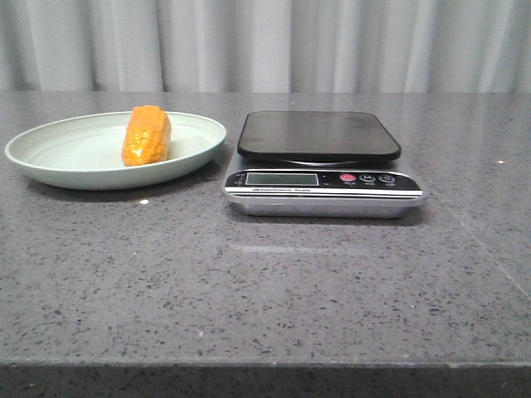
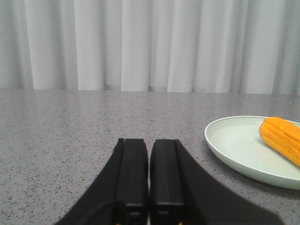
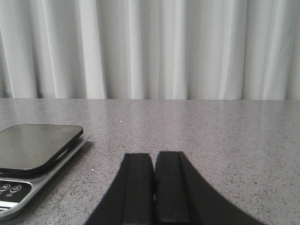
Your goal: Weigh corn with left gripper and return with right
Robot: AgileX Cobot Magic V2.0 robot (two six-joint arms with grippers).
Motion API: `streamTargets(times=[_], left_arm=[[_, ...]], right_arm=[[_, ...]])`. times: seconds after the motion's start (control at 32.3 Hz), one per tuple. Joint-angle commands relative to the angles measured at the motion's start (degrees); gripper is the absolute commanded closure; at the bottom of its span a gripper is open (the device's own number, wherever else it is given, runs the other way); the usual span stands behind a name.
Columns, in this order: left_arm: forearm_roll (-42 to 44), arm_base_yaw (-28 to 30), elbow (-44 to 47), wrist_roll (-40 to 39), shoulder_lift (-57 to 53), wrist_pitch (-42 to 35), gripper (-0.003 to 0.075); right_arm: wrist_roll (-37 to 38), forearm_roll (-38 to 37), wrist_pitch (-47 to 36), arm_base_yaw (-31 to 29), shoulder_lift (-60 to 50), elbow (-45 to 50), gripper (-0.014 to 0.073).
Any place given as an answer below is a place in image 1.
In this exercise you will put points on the orange corn cob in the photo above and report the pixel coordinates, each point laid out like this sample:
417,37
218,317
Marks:
147,137

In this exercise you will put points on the black silver kitchen scale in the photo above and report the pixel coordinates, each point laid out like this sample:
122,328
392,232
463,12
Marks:
320,164

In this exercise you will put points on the pale green round plate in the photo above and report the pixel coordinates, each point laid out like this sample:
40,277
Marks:
84,153

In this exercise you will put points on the grey white curtain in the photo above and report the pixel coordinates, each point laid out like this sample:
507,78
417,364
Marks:
266,46

